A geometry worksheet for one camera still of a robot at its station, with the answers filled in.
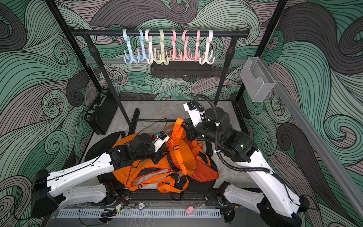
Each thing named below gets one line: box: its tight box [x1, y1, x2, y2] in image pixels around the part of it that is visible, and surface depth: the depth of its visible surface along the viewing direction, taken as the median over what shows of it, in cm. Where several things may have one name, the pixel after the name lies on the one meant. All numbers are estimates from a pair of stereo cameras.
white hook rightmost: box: [198, 29, 216, 65], surface depth 57 cm
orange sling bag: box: [166, 117, 197, 176], surface depth 65 cm
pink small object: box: [185, 205, 195, 215], surface depth 70 cm
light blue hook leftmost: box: [122, 28, 140, 65], surface depth 56 cm
